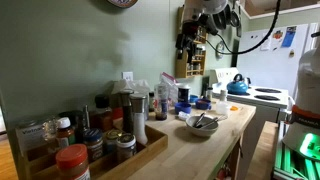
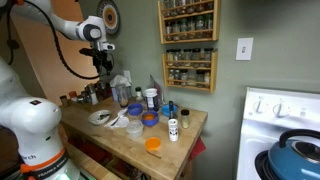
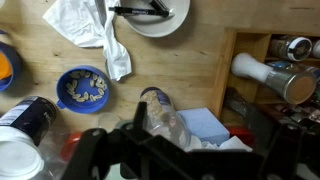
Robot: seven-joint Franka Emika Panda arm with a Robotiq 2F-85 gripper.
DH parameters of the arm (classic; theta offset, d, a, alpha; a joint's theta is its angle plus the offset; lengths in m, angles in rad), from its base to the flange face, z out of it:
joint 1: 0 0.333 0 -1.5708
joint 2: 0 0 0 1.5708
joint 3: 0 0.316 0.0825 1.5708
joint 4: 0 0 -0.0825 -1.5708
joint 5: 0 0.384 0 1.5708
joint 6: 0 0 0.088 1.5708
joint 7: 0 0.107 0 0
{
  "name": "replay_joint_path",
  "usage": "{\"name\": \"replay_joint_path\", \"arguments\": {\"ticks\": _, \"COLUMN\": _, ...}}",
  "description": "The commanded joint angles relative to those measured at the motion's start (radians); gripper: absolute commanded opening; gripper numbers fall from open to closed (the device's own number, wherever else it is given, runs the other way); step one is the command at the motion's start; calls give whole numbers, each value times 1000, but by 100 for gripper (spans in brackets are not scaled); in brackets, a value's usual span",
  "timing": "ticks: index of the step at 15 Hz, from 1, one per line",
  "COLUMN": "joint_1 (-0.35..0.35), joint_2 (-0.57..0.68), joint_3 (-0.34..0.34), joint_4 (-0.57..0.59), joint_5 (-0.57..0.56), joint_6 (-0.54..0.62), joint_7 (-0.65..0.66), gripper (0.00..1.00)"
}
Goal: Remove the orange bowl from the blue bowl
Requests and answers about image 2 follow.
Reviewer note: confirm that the clear plastic container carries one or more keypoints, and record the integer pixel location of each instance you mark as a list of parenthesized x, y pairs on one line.
[(134, 129)]

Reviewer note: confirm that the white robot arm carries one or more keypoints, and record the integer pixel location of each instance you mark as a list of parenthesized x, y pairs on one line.
[(33, 120)]

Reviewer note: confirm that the white plate with utensil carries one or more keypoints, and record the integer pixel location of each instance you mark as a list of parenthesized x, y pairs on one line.
[(99, 117)]

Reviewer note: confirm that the light blue plastic bowl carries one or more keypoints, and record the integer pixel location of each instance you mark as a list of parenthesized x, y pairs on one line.
[(166, 112)]

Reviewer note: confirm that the upper wooden spice rack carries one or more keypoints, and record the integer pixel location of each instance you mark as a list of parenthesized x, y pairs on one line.
[(184, 21)]

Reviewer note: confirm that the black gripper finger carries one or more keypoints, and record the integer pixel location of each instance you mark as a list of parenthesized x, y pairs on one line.
[(99, 69), (108, 67)]

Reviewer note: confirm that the blue bowl with handle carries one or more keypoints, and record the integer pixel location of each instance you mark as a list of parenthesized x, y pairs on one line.
[(150, 122)]

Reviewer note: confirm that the white patterned shaker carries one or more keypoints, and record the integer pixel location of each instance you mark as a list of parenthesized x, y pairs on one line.
[(173, 130)]

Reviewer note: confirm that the glass tumbler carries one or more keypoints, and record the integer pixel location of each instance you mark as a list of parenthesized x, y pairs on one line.
[(122, 95)]

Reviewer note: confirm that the wooden spice rack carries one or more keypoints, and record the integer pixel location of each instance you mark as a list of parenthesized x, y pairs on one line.
[(184, 21), (190, 68)]

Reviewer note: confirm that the white stove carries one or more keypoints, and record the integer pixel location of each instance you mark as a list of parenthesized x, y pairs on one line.
[(269, 113)]

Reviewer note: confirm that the wooden butcher block cart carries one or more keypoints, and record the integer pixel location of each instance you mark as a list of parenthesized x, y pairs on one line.
[(165, 163)]

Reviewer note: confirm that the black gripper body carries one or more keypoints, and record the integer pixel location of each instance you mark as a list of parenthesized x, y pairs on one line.
[(100, 58)]

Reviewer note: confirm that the tissue box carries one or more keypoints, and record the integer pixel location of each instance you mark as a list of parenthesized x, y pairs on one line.
[(120, 79)]

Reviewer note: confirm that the glass spice jar black lid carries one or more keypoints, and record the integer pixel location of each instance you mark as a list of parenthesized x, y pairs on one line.
[(185, 118)]

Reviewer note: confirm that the red cloth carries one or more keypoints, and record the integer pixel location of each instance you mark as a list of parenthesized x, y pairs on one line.
[(197, 149)]

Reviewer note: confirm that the white light switch plate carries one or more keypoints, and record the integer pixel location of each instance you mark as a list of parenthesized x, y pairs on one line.
[(244, 49)]

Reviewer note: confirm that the large dark jar white lid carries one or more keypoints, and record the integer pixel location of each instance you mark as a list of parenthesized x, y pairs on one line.
[(152, 99)]

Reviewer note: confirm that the decorative round wall plate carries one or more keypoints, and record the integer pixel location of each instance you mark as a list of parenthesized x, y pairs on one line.
[(108, 11)]

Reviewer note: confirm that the white paper napkin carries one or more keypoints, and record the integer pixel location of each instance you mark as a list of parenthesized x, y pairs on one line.
[(121, 121)]

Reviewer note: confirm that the lower wooden spice rack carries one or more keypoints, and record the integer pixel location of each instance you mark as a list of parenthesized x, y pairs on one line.
[(190, 68)]

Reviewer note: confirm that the small orange cup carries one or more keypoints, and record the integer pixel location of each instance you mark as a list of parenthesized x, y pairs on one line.
[(152, 143)]

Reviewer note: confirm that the blue pot with lid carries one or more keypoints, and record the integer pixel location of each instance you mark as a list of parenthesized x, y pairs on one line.
[(290, 159)]

